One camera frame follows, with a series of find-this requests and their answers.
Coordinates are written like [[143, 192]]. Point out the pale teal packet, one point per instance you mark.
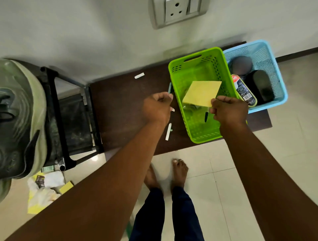
[[47, 169]]

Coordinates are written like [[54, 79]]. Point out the person's right forearm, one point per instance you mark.
[[273, 193]]

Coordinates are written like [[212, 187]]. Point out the person's right foot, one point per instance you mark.
[[179, 173]]

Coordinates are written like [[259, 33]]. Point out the black metal shoe rack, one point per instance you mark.
[[74, 124]]

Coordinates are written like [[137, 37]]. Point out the yellow sticky note pad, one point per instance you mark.
[[201, 93]]

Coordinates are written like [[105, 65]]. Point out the small dark packet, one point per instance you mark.
[[39, 181]]

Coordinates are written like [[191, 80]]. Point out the yellow-edged shoe shine sponge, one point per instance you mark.
[[244, 91]]

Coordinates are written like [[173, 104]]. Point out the person's right hand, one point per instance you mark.
[[229, 111]]

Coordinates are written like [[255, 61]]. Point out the green plastic stool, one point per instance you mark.
[[129, 228]]

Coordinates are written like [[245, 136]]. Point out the person's left hand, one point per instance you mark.
[[156, 108]]

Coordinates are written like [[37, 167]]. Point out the dark skirting strip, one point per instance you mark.
[[298, 54]]

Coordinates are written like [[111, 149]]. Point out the white paper square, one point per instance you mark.
[[54, 178]]

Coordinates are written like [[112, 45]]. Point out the short white chalk piece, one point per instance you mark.
[[139, 75]]

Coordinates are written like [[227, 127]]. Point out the green plastic basket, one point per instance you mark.
[[198, 129]]

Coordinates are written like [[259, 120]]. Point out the dark blue trousers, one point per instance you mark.
[[183, 216]]

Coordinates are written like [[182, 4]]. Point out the teal pen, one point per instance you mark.
[[170, 87]]

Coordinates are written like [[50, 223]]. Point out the person's left forearm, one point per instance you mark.
[[94, 198]]

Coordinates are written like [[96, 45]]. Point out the person's left foot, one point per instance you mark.
[[151, 180]]

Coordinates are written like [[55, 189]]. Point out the white wall socket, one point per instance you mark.
[[174, 12]]

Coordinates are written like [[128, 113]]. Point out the person's foot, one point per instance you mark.
[[179, 173], [151, 180]]

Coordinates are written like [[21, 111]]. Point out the light blue plastic basket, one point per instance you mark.
[[268, 54]]

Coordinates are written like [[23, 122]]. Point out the round black polish tin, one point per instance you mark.
[[241, 65]]

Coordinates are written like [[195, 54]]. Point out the dark brown low bench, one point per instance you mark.
[[124, 104]]

